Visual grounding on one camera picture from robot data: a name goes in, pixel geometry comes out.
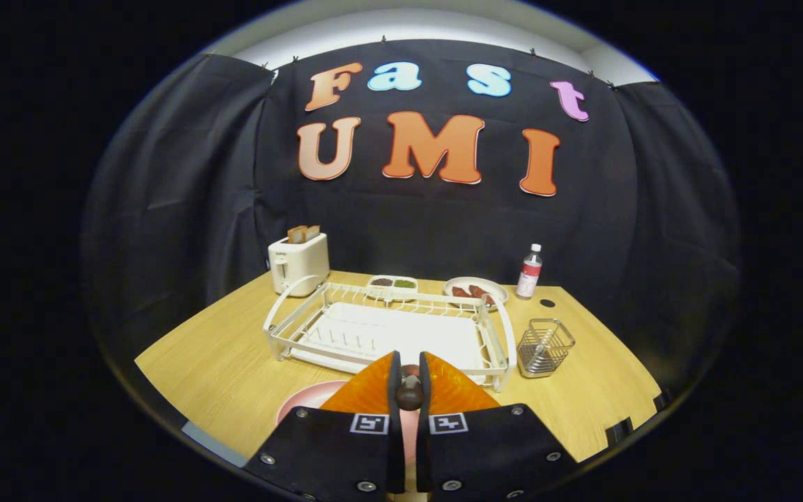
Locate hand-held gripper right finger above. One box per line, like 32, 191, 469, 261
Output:
415, 351, 578, 502

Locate metal spoon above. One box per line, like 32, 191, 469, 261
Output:
396, 364, 425, 412

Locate white round plate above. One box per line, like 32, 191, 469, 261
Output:
443, 277, 509, 307

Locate white divided sauce dish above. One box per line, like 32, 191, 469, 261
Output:
367, 275, 419, 302

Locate white toaster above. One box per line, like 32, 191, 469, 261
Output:
268, 233, 330, 297

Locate pink plate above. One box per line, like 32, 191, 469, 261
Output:
276, 380, 423, 468

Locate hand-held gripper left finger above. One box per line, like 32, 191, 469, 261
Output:
245, 351, 406, 502

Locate clear bottle red label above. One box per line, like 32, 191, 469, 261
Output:
517, 243, 544, 301

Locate black backdrop cloth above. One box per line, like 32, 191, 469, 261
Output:
81, 38, 740, 391

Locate metal wire basket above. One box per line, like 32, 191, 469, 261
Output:
517, 319, 576, 379

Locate white wire dish rack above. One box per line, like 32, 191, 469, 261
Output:
263, 275, 518, 393

